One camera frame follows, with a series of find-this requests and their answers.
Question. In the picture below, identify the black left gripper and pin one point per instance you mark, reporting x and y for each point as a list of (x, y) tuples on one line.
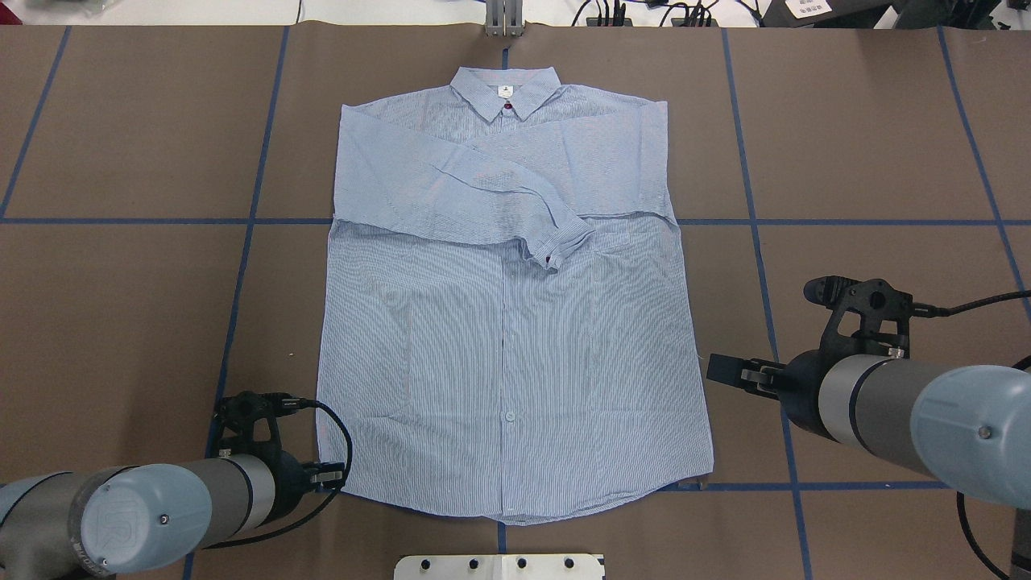
[(283, 484)]

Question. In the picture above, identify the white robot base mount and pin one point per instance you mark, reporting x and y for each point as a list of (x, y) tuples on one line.
[(502, 566)]

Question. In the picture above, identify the light blue striped shirt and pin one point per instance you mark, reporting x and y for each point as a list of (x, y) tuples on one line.
[(507, 329)]

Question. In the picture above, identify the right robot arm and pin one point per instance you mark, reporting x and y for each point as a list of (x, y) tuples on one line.
[(968, 427)]

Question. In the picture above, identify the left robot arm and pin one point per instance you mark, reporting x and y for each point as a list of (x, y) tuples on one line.
[(67, 525)]

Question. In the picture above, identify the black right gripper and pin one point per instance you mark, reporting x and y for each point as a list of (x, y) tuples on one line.
[(801, 390)]

